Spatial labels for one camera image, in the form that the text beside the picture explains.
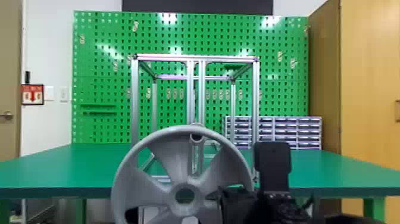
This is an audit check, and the beige door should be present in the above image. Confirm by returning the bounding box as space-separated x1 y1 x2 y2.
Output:
0 0 24 163

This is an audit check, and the white drawer cabinet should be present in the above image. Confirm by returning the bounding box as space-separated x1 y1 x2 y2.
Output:
224 116 275 150
273 116 323 151

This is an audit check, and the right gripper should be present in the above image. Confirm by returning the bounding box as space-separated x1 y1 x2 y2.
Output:
218 186 261 224

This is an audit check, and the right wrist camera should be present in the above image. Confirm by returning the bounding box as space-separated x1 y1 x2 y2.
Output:
253 141 293 192

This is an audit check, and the red wall sign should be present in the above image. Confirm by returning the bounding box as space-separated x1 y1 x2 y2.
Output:
20 83 45 106

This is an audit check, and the silver frame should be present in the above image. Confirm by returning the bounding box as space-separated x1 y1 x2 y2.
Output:
130 53 261 185

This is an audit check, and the wooden cupboard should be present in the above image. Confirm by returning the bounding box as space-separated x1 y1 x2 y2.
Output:
308 0 400 224

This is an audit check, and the grey wheel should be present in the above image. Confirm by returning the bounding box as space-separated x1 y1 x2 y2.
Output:
110 125 256 224

